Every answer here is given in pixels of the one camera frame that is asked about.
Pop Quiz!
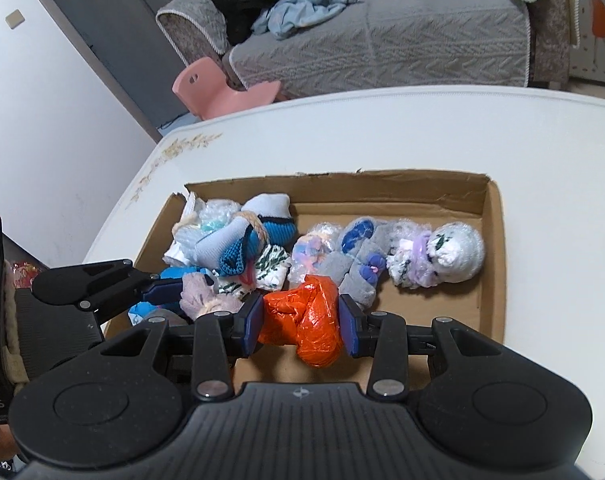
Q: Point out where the light blue sock rope bundle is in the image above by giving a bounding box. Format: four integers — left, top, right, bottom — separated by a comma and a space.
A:
175, 212, 268, 277

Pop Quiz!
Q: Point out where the blue sock bundle pink band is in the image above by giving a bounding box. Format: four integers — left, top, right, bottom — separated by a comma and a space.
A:
127, 266, 218, 326

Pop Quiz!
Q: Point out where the patterned fabric sofa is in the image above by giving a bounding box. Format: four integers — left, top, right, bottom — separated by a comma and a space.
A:
155, 0, 578, 103

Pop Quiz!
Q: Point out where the orange plastic bag bundle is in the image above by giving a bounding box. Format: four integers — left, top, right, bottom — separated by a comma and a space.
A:
257, 275, 344, 368

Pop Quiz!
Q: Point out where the red patterned packet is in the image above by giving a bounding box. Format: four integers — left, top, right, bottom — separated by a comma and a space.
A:
11, 259, 50, 291

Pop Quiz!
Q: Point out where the white sock blue knit trim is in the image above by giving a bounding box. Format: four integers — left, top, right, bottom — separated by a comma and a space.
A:
241, 192, 298, 261

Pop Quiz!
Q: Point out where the blue crumpled garment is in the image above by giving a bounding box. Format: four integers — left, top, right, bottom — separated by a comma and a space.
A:
251, 0, 353, 41

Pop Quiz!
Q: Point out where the pastel bubble wrap bundle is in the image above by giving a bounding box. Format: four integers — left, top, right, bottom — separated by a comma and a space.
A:
288, 222, 344, 291

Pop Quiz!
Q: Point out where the shallow cardboard box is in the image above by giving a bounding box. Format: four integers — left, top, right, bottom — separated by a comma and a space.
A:
102, 169, 507, 386

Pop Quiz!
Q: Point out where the grey door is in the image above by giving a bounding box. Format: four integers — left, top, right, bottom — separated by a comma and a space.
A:
35, 0, 178, 143

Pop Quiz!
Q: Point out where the pink plastic chair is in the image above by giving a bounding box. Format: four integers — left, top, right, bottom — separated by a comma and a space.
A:
172, 56, 283, 122

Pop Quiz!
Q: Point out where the grey sock bundle blue patch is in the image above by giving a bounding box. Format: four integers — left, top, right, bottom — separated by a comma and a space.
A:
316, 216, 390, 308

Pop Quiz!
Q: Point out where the white green-patterned cloth bundle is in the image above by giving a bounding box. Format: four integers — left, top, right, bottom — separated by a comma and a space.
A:
217, 244, 292, 297

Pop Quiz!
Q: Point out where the grey quilted seat cover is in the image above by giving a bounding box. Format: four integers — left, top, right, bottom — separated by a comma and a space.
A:
228, 0, 532, 102

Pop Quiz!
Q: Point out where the white ribbed cloth bundle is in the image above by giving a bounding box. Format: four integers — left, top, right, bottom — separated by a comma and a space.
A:
163, 195, 208, 266

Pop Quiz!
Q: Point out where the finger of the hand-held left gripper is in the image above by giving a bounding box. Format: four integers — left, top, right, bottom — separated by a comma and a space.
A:
31, 259, 186, 311

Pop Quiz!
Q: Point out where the white bundle purple band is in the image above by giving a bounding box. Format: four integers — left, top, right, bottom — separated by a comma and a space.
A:
386, 221, 485, 290

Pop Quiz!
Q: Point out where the bubble wrap bundle teal band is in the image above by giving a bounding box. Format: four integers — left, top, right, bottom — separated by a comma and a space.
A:
197, 199, 243, 233

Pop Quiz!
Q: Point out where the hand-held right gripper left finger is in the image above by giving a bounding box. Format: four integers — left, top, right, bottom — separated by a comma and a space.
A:
90, 292, 266, 401

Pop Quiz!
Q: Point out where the pink fuzzy sock bundle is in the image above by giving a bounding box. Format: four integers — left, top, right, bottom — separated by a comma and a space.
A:
180, 272, 246, 322

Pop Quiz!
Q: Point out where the person's left hand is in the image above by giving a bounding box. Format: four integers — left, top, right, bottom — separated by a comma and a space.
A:
3, 262, 30, 396

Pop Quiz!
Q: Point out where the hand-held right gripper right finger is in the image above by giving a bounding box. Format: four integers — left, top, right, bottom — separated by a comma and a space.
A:
338, 294, 508, 401

